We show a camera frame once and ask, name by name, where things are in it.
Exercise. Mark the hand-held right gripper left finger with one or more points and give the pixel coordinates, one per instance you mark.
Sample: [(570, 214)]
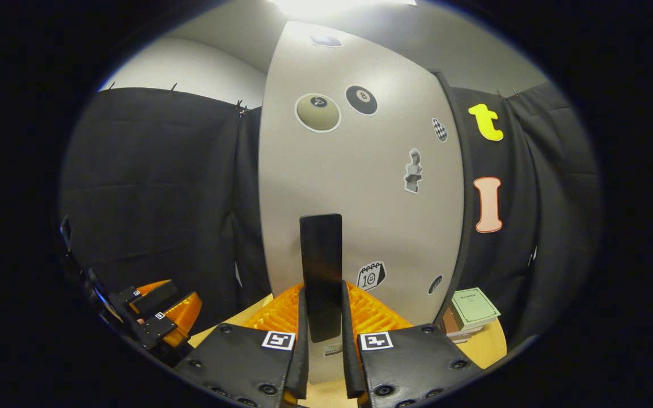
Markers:
[(236, 362)]

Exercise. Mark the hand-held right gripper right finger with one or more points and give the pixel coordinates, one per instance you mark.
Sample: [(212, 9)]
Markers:
[(411, 362)]

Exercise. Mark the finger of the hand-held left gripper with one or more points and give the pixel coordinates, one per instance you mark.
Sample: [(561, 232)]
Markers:
[(182, 314), (153, 294)]

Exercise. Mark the grey cabinet door with stickers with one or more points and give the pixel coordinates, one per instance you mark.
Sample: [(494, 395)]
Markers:
[(349, 181)]

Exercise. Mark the dark grey cabinet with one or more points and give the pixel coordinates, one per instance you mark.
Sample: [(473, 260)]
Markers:
[(454, 105)]

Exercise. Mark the small stack of books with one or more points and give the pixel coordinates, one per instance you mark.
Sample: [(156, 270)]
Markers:
[(462, 330)]

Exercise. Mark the green booklet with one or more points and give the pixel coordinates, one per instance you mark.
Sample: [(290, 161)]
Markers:
[(475, 306)]

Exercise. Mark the black backdrop cloth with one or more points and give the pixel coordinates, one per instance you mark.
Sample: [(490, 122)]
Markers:
[(156, 187)]

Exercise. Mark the large ceiling light panel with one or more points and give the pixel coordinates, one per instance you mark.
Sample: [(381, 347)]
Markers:
[(332, 7)]

